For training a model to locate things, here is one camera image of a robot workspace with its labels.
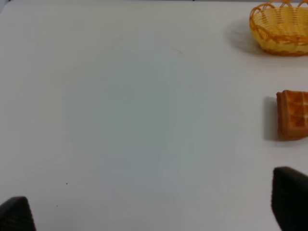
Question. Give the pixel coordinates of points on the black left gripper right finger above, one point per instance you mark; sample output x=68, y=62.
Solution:
x=289, y=199

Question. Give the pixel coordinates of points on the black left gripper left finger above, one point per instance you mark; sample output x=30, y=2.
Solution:
x=16, y=215

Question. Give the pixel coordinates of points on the yellow orange woven basket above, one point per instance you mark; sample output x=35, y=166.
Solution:
x=280, y=27

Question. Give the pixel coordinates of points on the orange waffle bread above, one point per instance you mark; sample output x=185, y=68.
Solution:
x=292, y=108

